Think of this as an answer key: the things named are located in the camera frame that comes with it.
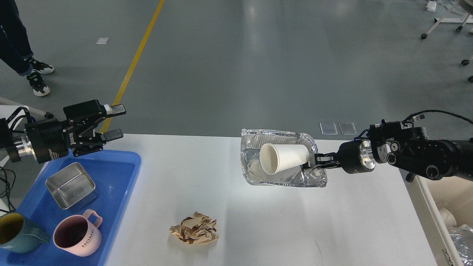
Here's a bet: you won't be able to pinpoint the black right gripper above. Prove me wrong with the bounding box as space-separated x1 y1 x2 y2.
302 140 376 174

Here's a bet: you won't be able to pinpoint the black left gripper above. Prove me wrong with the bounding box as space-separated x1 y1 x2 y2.
7 100 126 163

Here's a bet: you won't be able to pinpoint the white paper cup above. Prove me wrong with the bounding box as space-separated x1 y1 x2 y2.
259 143 310 175

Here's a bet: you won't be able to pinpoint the square stainless steel tin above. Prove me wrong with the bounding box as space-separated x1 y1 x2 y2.
45 162 99 211

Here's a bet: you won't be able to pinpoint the aluminium foil tray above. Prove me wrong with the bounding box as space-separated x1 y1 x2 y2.
241 129 328 188

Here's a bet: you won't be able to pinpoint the pink ribbed mug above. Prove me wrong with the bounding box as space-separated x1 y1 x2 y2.
52 209 103 256

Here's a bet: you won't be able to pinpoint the brown paper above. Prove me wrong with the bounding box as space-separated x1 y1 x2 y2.
169 212 220 245

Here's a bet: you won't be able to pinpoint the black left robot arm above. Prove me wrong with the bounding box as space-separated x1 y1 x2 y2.
0 99 126 163

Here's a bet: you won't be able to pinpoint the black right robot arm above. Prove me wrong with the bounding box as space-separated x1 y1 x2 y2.
301 110 473 183

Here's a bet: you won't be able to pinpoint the clear floor plate left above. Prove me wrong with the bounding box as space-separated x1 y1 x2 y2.
319 122 338 135

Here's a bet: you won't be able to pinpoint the clear floor plate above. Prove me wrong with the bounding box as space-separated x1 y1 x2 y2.
338 122 357 135
319 122 338 135

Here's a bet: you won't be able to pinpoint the clear floor plate right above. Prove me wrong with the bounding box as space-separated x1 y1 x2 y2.
338 122 357 135

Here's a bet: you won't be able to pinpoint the blue plastic tray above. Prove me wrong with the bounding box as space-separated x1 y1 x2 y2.
0 150 141 266

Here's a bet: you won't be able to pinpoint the white paper scrap on floor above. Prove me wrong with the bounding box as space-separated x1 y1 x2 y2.
96 37 110 45

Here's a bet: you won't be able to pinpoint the white side table left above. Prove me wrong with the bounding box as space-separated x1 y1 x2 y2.
0 97 53 167

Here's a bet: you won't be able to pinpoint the white plastic bin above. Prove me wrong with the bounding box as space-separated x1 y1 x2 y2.
405 176 473 266

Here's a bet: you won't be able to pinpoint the person in dark jeans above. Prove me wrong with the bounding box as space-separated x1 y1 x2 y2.
0 0 54 97

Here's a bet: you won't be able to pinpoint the white cup in bin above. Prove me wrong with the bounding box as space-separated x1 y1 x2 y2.
439 208 457 227

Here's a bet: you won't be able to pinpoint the teal ceramic mug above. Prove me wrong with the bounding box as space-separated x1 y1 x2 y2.
0 212 51 254

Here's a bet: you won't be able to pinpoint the black chair caster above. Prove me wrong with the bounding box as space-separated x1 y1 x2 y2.
460 56 473 83

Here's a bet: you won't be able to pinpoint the black cables at left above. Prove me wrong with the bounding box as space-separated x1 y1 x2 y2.
0 166 17 215

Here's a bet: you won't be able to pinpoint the white wheeled cart frame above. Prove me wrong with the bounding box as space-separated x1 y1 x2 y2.
420 0 473 40

